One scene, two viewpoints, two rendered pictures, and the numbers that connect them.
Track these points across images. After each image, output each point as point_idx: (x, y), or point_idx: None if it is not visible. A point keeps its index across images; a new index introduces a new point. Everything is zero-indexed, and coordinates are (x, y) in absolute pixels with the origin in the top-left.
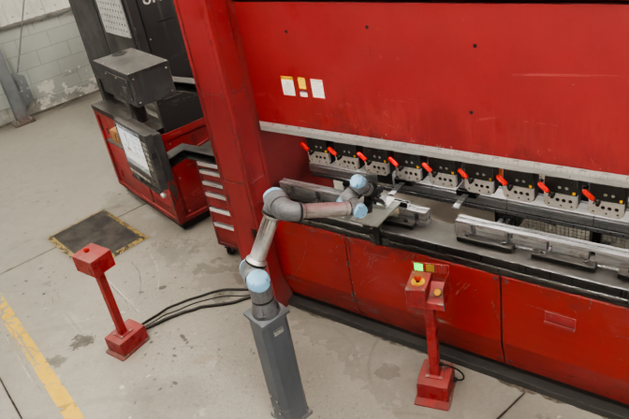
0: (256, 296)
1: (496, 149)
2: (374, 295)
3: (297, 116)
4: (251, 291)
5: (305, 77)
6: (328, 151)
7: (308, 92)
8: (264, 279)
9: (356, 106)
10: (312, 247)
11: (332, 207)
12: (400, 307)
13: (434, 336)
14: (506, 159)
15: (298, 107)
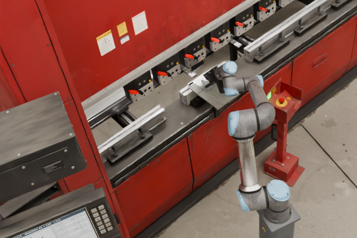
0: (288, 201)
1: None
2: (211, 161)
3: (117, 68)
4: (286, 201)
5: (126, 19)
6: (151, 78)
7: (129, 33)
8: (283, 183)
9: (178, 14)
10: (156, 177)
11: (262, 90)
12: (229, 150)
13: (287, 132)
14: None
15: (118, 58)
